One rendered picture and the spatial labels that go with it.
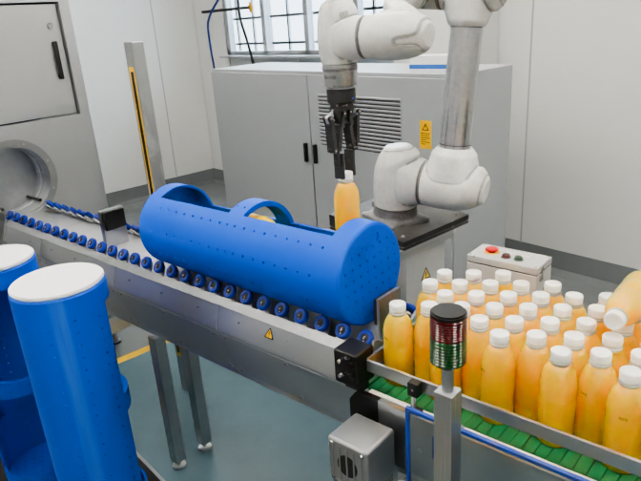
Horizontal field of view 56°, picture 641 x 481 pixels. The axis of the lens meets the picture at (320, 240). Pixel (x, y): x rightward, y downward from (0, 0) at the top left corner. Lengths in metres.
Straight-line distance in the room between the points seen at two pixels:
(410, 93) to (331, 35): 1.71
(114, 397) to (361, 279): 0.95
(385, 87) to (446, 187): 1.40
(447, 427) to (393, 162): 1.12
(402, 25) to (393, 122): 1.88
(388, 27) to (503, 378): 0.82
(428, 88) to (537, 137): 1.36
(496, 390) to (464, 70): 1.03
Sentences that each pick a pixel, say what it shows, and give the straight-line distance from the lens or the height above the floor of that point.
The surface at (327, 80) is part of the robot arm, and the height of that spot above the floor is 1.59.
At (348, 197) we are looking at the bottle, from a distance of 1.62.
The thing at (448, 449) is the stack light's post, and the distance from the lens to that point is 1.19.
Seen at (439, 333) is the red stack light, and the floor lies 1.23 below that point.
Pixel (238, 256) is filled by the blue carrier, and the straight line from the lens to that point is 1.75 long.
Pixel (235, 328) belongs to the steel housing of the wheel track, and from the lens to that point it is 1.91.
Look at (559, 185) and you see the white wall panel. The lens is 4.31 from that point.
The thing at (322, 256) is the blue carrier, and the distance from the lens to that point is 1.54.
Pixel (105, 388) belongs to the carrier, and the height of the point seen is 0.69.
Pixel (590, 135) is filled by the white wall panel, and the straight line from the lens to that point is 4.15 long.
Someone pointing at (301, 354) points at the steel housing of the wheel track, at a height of 0.86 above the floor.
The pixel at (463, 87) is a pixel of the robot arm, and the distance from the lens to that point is 1.99.
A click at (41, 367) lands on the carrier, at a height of 0.81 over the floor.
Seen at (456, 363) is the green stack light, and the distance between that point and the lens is 1.08.
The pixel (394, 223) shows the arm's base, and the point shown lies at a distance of 2.11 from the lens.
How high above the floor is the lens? 1.74
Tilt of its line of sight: 20 degrees down
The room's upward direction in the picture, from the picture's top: 4 degrees counter-clockwise
